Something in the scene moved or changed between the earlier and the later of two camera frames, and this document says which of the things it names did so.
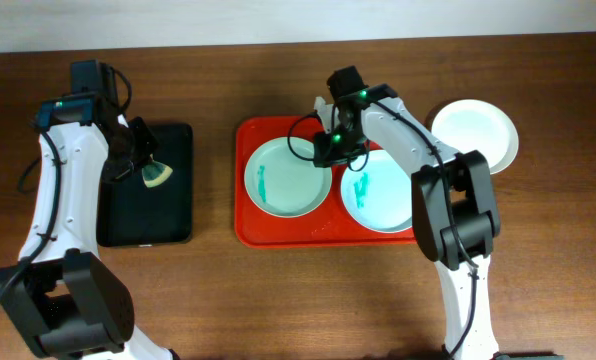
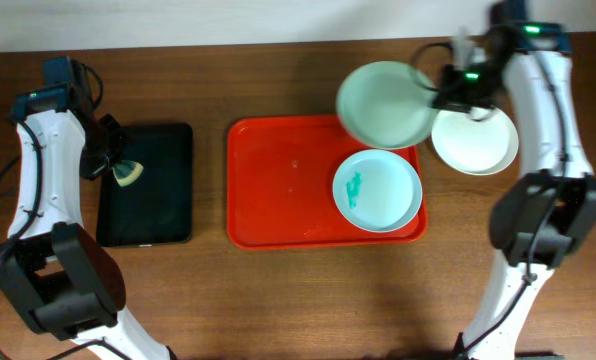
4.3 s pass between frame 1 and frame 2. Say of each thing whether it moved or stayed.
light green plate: moved
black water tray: stayed
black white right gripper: moved
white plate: stayed
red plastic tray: stayed
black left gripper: moved
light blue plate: stayed
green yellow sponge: moved
